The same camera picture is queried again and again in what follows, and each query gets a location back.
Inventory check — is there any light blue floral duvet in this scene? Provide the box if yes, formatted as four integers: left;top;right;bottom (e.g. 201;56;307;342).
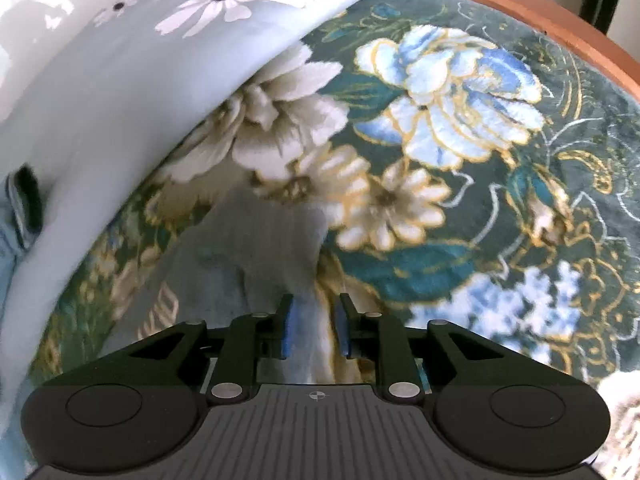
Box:
0;0;416;480

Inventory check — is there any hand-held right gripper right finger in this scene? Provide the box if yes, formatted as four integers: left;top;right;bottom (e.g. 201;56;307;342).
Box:
334;292;506;405

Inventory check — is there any teal floral blanket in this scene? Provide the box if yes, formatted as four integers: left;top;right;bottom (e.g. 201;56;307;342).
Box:
25;0;640;480

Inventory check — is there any grey garment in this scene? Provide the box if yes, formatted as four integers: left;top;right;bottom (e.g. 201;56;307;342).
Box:
107;180;341;386

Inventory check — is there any blue striped-cuff garment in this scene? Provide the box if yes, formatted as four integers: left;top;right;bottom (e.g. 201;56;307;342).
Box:
0;162;46;281

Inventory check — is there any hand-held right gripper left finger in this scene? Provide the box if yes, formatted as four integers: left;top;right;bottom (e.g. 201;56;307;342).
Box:
127;292;296;407

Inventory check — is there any wooden bed frame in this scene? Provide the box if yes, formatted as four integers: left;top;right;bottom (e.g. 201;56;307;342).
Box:
400;0;640;96

